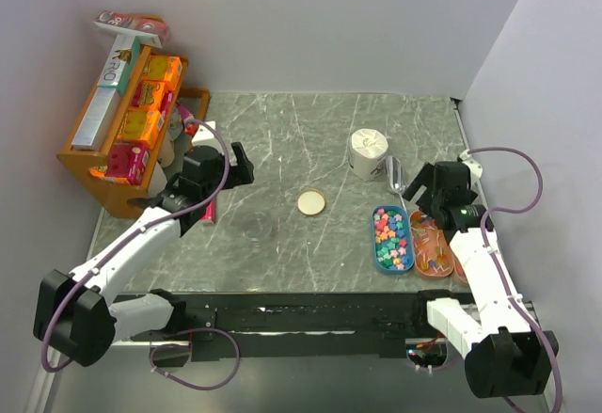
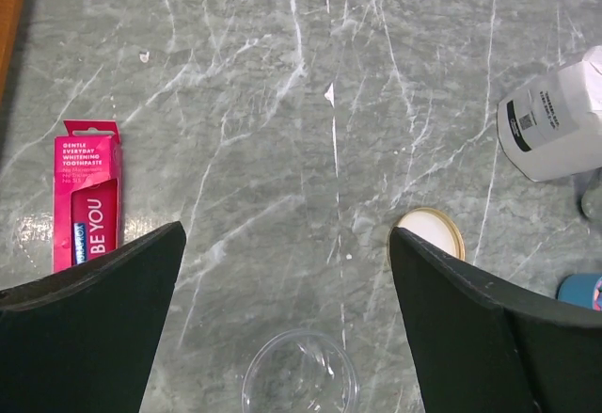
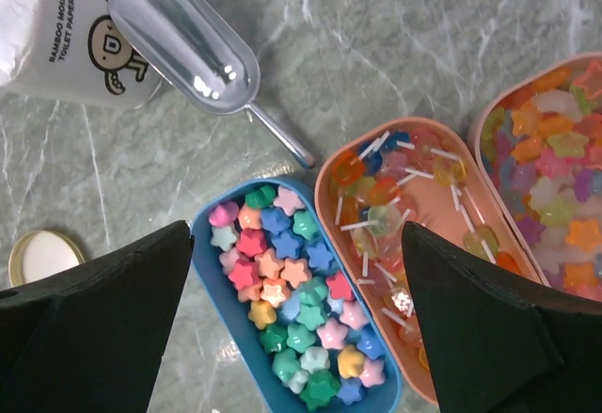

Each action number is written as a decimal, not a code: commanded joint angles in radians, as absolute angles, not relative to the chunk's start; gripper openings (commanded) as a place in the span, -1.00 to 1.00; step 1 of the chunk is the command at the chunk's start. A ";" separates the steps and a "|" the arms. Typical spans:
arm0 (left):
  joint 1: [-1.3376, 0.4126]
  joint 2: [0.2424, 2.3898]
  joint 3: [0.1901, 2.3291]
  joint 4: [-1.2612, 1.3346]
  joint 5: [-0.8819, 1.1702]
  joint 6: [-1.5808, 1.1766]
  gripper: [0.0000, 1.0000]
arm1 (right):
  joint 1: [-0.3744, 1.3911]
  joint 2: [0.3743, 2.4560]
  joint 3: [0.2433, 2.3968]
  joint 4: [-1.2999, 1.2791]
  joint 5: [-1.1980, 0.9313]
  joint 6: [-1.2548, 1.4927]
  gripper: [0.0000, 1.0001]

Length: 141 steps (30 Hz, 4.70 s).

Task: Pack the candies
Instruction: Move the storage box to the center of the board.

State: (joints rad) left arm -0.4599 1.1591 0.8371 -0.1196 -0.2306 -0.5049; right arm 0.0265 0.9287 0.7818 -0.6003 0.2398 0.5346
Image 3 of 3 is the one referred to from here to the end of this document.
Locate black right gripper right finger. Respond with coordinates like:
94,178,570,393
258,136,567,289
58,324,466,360
402,222,601,412

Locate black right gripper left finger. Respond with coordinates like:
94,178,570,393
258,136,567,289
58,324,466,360
1,220,194,412

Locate silver metal scoop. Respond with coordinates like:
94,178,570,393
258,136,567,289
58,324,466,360
108,0,316,169

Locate blue tray of star candies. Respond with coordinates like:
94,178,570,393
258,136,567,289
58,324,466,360
191,178,402,412

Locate gold jar lid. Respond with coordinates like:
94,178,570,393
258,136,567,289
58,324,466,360
8,230,85,287

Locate pink tray of lollipops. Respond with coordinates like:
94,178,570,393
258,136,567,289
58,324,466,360
314,117,547,404

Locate pink tray of gummy stars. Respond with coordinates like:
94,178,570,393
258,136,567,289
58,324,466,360
469,52,601,301

